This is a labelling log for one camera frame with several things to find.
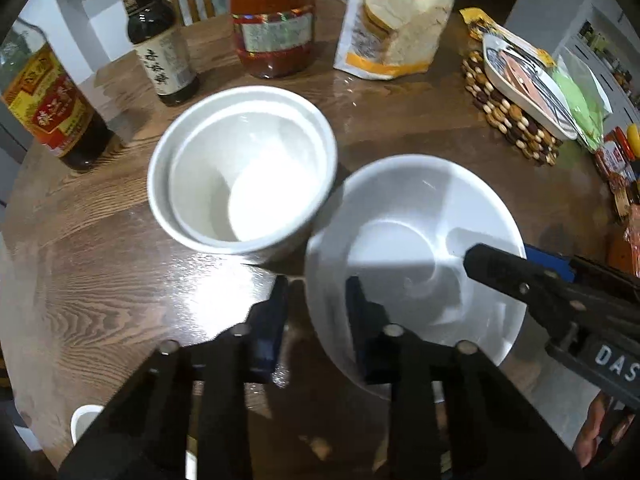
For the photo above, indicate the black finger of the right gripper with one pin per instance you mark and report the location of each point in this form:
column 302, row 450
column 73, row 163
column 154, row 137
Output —
column 513, row 276

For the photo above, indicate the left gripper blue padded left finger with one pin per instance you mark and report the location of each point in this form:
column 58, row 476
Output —
column 267, row 321

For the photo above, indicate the wooden bead trivet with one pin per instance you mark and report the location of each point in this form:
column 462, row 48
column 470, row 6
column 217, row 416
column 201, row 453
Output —
column 519, row 129

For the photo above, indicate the flour bag with yellow trim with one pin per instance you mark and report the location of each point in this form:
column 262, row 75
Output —
column 388, row 39

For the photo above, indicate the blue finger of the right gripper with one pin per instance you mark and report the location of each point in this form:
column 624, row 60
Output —
column 555, row 262

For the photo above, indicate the person's hand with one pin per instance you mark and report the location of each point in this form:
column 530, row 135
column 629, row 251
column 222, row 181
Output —
column 592, row 433

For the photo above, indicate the medium white bowl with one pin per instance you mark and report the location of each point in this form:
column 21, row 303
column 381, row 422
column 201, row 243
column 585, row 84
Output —
column 402, row 225

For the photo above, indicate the yellow cap vinegar bottle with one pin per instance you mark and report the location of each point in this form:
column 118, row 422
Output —
column 40, row 94

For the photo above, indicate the red sauce glass jar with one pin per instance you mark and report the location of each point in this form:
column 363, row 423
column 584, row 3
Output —
column 273, row 38

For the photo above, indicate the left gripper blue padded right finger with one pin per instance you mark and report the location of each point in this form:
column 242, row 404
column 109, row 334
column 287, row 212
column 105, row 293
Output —
column 371, row 345

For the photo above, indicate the white cabinet with shelves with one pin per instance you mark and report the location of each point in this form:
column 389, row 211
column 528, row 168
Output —
column 597, row 31

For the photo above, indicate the chili sauce jar yellow lid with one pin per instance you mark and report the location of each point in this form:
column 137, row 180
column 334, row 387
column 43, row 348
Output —
column 619, row 167

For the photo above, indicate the large white bowl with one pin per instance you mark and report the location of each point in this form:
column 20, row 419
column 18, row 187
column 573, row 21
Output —
column 82, row 419

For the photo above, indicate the white tray of packaged food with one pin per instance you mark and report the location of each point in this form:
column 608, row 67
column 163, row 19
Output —
column 525, row 83

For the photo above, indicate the green snack bag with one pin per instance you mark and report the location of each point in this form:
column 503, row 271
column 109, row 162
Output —
column 585, row 97

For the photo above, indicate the yellow snack packet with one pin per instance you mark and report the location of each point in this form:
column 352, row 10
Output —
column 480, row 24

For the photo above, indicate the small white ramekin bowl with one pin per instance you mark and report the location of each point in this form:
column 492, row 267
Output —
column 241, row 174

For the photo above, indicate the small dark soy sauce bottle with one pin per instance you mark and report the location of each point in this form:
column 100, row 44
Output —
column 156, row 35

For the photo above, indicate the orange plastic covered bowl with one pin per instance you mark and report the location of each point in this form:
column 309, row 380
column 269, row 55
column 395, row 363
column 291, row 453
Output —
column 623, row 246

